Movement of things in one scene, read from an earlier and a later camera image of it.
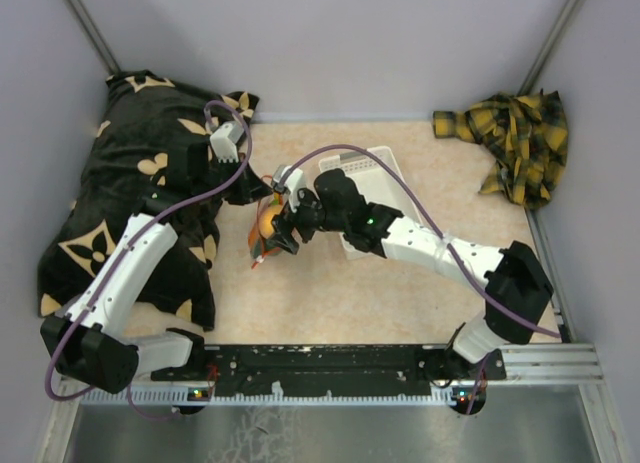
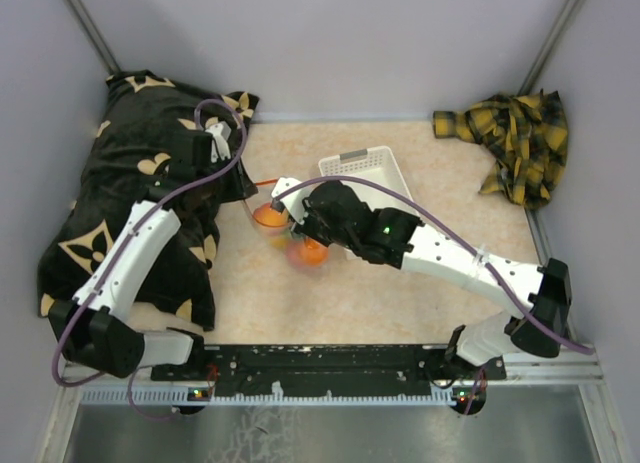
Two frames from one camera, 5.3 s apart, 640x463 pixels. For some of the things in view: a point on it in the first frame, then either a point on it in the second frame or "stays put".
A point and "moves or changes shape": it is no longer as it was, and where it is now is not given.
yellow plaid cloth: [527, 133] stays put
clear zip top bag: [262, 228] moves or changes shape
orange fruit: [257, 244] -> [313, 253]
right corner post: [557, 31] stays put
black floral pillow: [161, 148] stays put
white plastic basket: [382, 182] stays put
